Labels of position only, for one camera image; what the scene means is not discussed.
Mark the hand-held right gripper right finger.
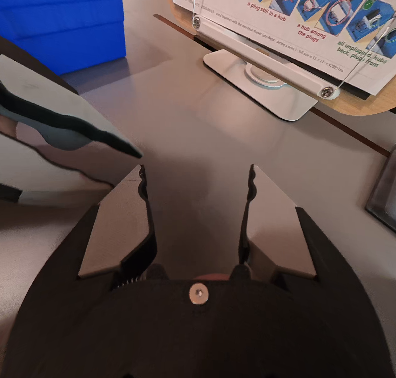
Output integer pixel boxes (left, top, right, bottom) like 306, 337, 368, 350
240, 165, 316, 279

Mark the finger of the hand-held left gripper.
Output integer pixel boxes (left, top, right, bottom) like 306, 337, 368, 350
0, 134, 113, 205
0, 55, 143, 159

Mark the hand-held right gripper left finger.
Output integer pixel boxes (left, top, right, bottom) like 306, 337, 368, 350
79, 165, 157, 276

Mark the blue plastic bin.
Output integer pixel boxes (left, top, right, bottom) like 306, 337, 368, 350
0, 0, 127, 75

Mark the silver foil pouch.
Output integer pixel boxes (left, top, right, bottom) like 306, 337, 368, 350
365, 146, 396, 233

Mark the wooden document board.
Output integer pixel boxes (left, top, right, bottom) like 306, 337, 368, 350
164, 0, 396, 116

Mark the printed instruction sheet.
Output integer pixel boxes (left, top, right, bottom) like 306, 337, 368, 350
173, 0, 396, 95

